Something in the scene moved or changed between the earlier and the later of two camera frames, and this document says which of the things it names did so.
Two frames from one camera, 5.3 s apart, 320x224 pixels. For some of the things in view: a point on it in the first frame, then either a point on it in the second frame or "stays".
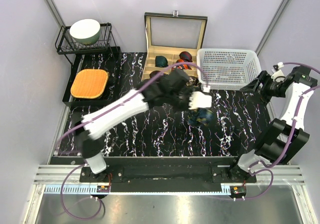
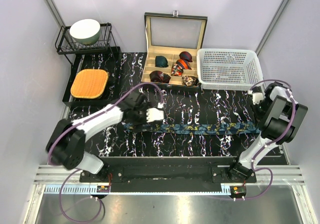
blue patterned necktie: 197,117 -> 196,129
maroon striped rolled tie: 186,56 stays
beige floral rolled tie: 193,81 stays
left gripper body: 181,99 -> 140,116
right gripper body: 270,88 -> 260,109
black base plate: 174,174 stays
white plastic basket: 227,69 stays
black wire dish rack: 65,44 stays
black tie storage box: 173,42 stays
